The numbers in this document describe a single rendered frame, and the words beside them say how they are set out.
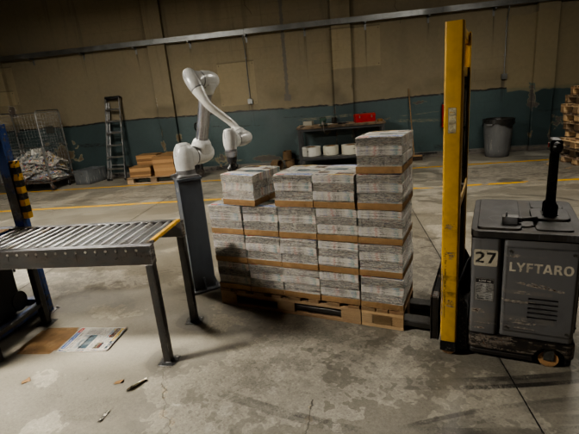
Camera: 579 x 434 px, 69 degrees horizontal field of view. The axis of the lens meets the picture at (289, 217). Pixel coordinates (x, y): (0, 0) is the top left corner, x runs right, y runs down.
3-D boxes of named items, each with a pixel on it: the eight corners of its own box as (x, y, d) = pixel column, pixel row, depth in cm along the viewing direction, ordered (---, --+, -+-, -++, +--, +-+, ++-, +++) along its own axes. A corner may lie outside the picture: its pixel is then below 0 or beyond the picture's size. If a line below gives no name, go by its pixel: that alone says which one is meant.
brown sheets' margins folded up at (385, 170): (374, 282, 323) (370, 157, 296) (413, 287, 310) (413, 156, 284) (360, 306, 290) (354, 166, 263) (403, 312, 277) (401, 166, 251)
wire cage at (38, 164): (76, 183, 991) (59, 108, 944) (53, 191, 913) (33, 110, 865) (29, 186, 1008) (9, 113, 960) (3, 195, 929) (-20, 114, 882)
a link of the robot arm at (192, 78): (196, 83, 313) (209, 83, 324) (183, 64, 314) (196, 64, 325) (187, 95, 321) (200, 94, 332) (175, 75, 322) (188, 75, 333)
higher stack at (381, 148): (374, 300, 327) (369, 130, 291) (414, 304, 315) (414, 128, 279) (360, 325, 294) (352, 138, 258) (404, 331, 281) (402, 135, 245)
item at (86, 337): (127, 327, 317) (127, 326, 317) (107, 350, 290) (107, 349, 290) (81, 328, 322) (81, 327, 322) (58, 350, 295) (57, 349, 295)
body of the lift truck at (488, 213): (470, 301, 312) (475, 196, 289) (557, 312, 288) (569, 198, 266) (465, 355, 252) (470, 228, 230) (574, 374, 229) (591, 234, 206)
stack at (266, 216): (245, 282, 377) (233, 192, 353) (375, 300, 327) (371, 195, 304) (221, 303, 343) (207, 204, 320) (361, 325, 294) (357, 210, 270)
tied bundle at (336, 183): (332, 195, 317) (330, 164, 310) (370, 195, 304) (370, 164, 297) (313, 208, 284) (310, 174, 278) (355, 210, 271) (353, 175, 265)
